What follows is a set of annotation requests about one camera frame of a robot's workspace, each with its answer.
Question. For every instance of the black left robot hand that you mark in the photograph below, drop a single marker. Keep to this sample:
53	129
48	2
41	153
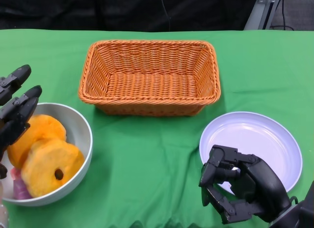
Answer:
14	115

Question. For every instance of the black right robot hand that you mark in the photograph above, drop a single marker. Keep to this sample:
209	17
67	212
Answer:
257	184

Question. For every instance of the orange bagel bread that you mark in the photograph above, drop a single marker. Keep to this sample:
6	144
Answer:
44	127
49	164

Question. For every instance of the grey-green bowl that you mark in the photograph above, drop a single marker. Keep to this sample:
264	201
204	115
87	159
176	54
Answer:
78	130

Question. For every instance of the pale lavender plate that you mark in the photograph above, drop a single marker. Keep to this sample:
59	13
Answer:
257	139

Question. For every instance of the pink cake slice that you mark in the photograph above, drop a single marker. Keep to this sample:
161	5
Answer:
20	191

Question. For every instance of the orange wicker basket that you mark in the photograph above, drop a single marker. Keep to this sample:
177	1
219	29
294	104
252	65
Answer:
152	85

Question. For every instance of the green tablecloth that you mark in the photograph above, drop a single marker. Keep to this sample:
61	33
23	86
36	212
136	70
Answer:
147	152

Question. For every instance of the black backdrop cloth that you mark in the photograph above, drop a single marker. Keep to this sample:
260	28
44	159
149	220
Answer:
73	9

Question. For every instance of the grey metal stand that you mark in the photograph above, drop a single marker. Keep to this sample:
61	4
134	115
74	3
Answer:
257	12

